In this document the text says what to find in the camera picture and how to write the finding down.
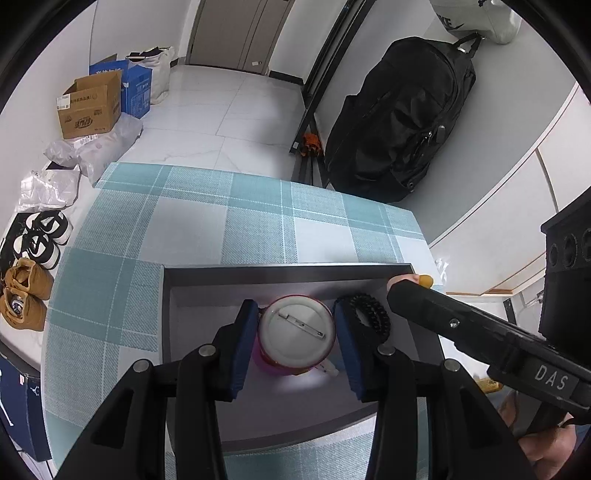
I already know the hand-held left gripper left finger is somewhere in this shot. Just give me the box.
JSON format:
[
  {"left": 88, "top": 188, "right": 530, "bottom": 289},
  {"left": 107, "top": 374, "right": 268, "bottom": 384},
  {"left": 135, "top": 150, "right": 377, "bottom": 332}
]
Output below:
[{"left": 55, "top": 299, "right": 259, "bottom": 480}]

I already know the blue cardboard box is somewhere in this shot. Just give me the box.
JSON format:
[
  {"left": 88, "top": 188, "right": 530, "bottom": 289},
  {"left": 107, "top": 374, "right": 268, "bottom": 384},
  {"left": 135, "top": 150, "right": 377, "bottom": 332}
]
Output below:
[{"left": 89, "top": 54, "right": 153, "bottom": 118}]

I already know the large grey plastic parcel bag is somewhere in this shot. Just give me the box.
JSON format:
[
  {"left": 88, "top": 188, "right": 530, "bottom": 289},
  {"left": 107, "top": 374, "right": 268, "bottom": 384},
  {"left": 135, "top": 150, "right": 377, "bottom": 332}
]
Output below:
[{"left": 76, "top": 114, "right": 144, "bottom": 183}]

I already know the grey rectangular tray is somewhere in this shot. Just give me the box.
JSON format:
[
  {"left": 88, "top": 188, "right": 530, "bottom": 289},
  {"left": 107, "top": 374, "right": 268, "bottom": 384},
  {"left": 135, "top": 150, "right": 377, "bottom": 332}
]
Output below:
[{"left": 161, "top": 262, "right": 446, "bottom": 457}]

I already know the white round pin badge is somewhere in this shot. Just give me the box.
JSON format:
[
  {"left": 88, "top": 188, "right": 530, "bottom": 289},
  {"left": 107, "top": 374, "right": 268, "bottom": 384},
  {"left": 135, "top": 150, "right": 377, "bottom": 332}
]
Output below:
[{"left": 257, "top": 295, "right": 334, "bottom": 369}]

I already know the clear plastic bag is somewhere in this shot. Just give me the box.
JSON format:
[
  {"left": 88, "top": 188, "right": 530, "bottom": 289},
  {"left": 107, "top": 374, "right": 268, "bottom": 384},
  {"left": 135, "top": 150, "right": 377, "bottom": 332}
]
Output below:
[{"left": 19, "top": 170, "right": 81, "bottom": 213}]

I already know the crumpled white plastic bag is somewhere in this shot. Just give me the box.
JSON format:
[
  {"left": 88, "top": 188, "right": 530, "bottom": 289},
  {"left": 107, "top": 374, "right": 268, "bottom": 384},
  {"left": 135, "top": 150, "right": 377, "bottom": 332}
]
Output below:
[{"left": 434, "top": 257, "right": 451, "bottom": 291}]

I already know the black backpack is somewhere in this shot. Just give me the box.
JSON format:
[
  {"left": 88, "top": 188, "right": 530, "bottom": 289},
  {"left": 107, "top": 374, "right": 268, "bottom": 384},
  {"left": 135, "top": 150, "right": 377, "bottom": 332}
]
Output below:
[{"left": 323, "top": 32, "right": 483, "bottom": 204}]

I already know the black white sneaker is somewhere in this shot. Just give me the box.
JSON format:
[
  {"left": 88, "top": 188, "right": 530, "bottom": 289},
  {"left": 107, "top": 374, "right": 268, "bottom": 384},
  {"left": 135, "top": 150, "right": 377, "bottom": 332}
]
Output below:
[
  {"left": 13, "top": 233, "right": 61, "bottom": 269},
  {"left": 25, "top": 211, "right": 72, "bottom": 245}
]

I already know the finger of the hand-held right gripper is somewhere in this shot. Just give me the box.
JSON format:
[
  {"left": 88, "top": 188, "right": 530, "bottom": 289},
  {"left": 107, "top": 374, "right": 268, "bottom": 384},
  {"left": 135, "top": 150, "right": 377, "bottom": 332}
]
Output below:
[{"left": 387, "top": 279, "right": 549, "bottom": 368}]

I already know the dark blue shoe box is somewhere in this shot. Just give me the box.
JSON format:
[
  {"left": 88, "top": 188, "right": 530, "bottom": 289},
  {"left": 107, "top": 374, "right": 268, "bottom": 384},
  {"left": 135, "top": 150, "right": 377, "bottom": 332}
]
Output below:
[{"left": 0, "top": 355, "right": 52, "bottom": 462}]

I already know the small grey plastic parcel bag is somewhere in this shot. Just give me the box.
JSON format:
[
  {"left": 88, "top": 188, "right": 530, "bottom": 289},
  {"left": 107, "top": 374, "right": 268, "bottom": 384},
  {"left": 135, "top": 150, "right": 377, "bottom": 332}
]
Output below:
[{"left": 44, "top": 138, "right": 86, "bottom": 168}]

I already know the white tote bag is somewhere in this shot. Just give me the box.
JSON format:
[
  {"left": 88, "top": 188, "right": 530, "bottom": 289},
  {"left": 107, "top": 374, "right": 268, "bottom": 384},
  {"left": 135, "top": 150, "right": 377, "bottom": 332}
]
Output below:
[{"left": 126, "top": 45, "right": 176, "bottom": 104}]

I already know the beige door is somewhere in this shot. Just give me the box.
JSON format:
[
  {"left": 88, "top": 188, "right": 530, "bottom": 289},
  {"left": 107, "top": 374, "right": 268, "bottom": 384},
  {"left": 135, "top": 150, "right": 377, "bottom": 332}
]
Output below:
[{"left": 187, "top": 0, "right": 296, "bottom": 75}]

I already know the teal checked tablecloth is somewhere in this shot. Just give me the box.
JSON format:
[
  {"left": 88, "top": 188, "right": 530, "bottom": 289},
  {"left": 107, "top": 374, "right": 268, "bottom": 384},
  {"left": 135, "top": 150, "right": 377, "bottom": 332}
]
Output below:
[{"left": 41, "top": 162, "right": 462, "bottom": 480}]

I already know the brown cardboard box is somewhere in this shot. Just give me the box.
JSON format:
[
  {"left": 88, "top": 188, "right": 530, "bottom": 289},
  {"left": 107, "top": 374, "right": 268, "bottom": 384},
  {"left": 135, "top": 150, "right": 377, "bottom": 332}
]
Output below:
[{"left": 57, "top": 69, "right": 123, "bottom": 140}]

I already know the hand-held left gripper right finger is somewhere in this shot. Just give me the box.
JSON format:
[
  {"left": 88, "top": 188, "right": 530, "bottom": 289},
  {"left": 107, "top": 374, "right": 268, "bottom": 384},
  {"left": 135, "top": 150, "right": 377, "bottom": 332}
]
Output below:
[{"left": 333, "top": 302, "right": 536, "bottom": 480}]

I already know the black metal frame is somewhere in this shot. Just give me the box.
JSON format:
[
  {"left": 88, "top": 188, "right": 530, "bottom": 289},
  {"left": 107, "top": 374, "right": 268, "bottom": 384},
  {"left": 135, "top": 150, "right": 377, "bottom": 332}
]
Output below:
[{"left": 288, "top": 0, "right": 377, "bottom": 188}]

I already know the white drawstring bag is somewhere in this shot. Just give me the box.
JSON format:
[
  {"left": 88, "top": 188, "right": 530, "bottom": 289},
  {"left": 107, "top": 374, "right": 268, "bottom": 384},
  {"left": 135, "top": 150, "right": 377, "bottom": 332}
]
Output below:
[{"left": 429, "top": 0, "right": 522, "bottom": 44}]

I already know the person's right hand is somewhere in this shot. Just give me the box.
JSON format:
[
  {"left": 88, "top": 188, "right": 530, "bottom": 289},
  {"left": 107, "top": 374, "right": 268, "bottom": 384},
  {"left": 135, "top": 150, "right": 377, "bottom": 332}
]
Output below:
[{"left": 517, "top": 415, "right": 578, "bottom": 476}]

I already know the dark small bead wrap bracelet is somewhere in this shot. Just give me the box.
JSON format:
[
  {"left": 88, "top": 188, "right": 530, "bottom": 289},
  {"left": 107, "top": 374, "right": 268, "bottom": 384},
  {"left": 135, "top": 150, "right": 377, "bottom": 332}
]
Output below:
[{"left": 333, "top": 293, "right": 392, "bottom": 344}]

